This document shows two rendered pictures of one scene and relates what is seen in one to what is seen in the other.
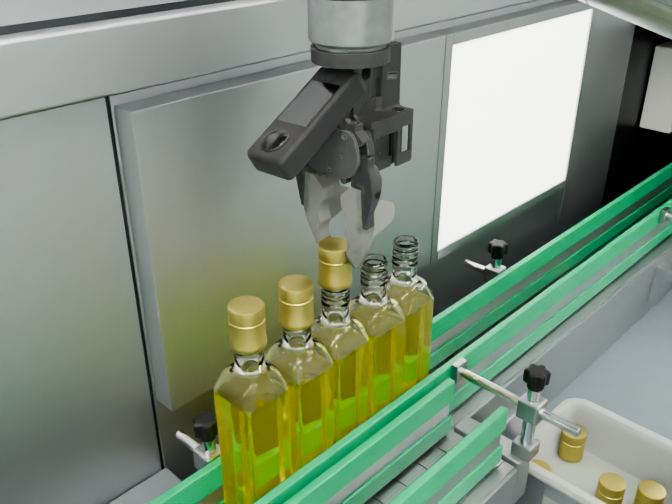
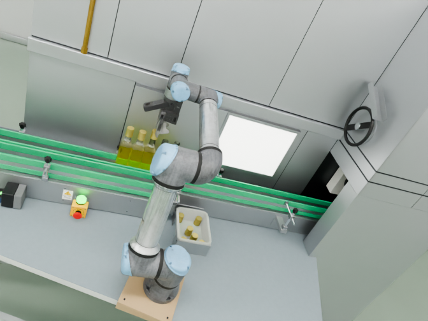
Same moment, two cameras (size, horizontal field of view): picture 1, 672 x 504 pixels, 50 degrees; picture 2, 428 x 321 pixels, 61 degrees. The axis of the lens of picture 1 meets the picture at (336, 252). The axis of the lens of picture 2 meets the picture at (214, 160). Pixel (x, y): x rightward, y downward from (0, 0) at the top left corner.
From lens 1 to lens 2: 1.19 m
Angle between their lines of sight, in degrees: 22
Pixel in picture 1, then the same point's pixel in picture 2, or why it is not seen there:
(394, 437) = (149, 176)
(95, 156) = (128, 89)
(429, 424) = not seen: hidden behind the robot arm
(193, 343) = not seen: hidden behind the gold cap
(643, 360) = (248, 232)
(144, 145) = (136, 92)
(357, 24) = (168, 93)
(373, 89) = (173, 107)
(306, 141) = (150, 107)
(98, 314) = (116, 115)
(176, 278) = (132, 119)
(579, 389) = (223, 221)
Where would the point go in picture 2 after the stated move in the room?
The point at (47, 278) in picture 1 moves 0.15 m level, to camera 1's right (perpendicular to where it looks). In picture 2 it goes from (111, 103) to (130, 120)
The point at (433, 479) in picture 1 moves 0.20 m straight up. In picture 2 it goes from (143, 184) to (154, 151)
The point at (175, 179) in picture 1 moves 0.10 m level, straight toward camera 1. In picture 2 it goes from (140, 101) to (127, 107)
